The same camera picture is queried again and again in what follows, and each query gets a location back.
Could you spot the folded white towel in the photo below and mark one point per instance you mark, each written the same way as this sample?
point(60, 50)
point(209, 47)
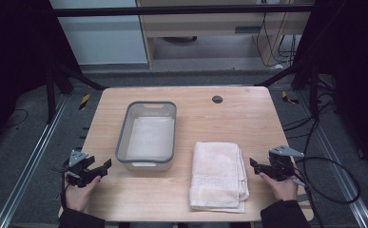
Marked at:
point(216, 177)

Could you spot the metal floor rail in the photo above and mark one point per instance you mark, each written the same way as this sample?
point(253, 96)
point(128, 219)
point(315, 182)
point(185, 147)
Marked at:
point(29, 164)
point(340, 177)

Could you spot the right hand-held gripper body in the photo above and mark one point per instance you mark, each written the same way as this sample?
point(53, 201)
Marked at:
point(281, 163)

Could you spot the black horizontal frame bar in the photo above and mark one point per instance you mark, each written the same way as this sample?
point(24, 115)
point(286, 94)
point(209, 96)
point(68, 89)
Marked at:
point(172, 10)

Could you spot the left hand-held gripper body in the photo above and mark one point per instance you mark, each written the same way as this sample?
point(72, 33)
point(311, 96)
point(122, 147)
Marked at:
point(77, 169)

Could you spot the black frame strut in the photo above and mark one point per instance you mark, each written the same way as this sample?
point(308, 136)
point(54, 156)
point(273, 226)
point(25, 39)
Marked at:
point(313, 91)
point(50, 95)

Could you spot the grey plastic basket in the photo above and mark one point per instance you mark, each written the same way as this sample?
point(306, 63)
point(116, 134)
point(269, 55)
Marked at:
point(121, 148)

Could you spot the white plug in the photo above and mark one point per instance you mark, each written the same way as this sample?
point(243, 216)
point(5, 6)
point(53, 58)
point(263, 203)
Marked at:
point(278, 66)

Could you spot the black curtain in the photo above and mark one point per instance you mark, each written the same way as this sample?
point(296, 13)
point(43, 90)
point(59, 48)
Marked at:
point(13, 47)
point(356, 63)

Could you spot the person's left hand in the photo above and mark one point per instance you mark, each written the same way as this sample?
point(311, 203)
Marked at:
point(77, 196)

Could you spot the person's right hand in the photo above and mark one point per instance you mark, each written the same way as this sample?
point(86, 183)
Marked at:
point(283, 190)

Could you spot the yellow black striped tape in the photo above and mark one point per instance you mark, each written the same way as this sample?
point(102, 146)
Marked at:
point(84, 102)
point(287, 98)

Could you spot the white cabinet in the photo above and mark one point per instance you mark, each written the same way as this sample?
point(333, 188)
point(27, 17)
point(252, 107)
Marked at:
point(102, 41)

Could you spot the light wooden desk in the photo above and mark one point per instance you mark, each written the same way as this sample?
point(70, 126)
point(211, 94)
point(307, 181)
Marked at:
point(203, 25)

